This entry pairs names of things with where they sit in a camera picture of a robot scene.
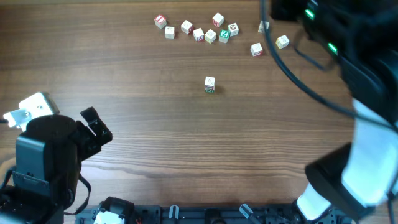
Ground red I letter block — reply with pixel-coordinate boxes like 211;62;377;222
154;14;167;29

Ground red M letter block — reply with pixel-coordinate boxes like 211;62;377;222
212;12;224;27

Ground white block red side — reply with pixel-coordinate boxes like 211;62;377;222
181;20;193;35

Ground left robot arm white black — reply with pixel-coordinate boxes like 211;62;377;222
1;107;113;223

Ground white block dark picture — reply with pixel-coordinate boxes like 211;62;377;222
228;23;239;37

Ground plain white wooden block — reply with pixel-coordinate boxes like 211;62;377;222
165;26;175;39

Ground yellow edged white block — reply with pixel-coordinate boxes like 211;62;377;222
275;35;290;49

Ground white block yellow side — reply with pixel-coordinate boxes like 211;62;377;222
205;29;217;44

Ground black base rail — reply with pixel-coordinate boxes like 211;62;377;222
74;203;355;224

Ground white block red bottom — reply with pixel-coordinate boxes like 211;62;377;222
250;43;263;57

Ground white block tan picture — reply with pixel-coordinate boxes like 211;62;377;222
258;21;270;34

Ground white block red sketch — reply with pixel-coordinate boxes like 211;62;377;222
205;77;215;90

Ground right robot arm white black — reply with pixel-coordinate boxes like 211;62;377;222
261;1;397;223

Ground white block red A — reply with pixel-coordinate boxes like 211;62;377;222
193;28;205;42

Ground green Z letter block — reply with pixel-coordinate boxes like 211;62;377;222
218;29;230;44

